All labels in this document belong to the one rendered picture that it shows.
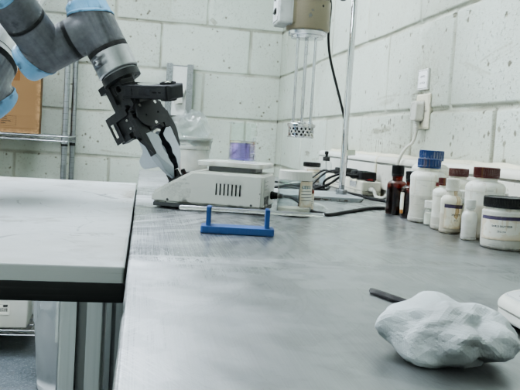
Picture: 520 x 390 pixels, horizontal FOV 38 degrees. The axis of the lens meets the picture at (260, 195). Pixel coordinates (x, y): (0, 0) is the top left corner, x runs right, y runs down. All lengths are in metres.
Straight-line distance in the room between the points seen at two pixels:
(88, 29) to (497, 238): 0.78
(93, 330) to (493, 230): 0.57
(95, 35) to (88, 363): 0.74
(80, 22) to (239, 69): 2.47
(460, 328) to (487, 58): 1.16
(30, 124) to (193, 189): 2.20
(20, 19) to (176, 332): 0.93
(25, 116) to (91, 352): 2.73
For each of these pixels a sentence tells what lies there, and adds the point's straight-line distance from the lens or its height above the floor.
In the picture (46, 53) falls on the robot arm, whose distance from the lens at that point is 1.40.
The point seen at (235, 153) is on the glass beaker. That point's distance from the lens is 1.32.
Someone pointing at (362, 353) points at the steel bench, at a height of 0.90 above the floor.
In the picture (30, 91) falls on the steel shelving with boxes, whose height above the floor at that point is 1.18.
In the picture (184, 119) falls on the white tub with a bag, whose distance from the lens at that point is 2.36.
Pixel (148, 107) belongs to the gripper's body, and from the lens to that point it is 1.36.
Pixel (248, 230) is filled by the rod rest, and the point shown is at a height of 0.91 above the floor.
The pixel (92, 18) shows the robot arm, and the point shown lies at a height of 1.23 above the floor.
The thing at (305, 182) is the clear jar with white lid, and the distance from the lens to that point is 1.28.
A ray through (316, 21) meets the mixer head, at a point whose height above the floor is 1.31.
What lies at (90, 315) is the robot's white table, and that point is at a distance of 0.76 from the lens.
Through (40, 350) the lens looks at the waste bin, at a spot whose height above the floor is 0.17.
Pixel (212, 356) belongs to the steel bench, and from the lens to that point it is 0.46.
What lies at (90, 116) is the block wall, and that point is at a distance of 3.78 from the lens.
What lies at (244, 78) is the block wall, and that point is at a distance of 3.82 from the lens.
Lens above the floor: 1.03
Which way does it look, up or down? 4 degrees down
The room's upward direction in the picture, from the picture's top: 4 degrees clockwise
